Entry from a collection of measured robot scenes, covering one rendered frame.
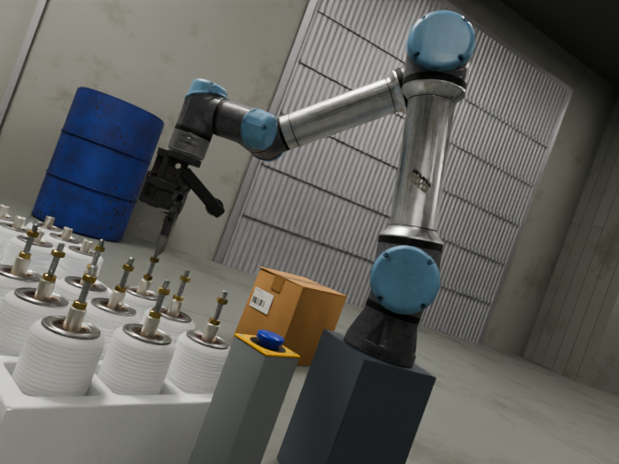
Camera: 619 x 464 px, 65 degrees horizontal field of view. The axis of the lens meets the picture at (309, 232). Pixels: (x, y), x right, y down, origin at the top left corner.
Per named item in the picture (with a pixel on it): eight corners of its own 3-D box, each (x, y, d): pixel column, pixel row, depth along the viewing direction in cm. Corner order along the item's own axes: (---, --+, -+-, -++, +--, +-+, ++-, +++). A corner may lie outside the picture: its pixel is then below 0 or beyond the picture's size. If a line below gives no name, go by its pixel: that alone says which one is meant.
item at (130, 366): (147, 446, 79) (186, 341, 79) (120, 472, 70) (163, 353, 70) (94, 423, 80) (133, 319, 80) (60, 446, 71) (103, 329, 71)
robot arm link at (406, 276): (431, 315, 95) (472, 42, 97) (436, 323, 80) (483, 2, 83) (369, 304, 97) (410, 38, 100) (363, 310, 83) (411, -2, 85)
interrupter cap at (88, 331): (87, 322, 72) (88, 318, 72) (108, 343, 66) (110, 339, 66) (32, 317, 66) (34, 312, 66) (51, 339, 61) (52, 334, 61)
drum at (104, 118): (120, 234, 362) (160, 124, 363) (124, 249, 308) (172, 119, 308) (35, 208, 338) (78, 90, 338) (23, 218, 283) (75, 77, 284)
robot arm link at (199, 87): (224, 83, 95) (185, 72, 96) (204, 136, 95) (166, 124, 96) (237, 98, 102) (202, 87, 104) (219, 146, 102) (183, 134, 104)
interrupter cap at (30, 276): (16, 284, 77) (17, 280, 77) (-20, 267, 79) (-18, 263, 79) (52, 284, 85) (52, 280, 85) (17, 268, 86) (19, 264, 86)
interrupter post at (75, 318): (75, 328, 68) (84, 305, 68) (82, 334, 66) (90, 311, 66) (58, 326, 66) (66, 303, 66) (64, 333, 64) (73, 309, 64)
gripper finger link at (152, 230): (132, 249, 98) (147, 205, 99) (160, 259, 99) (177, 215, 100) (129, 249, 95) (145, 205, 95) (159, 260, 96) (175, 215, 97)
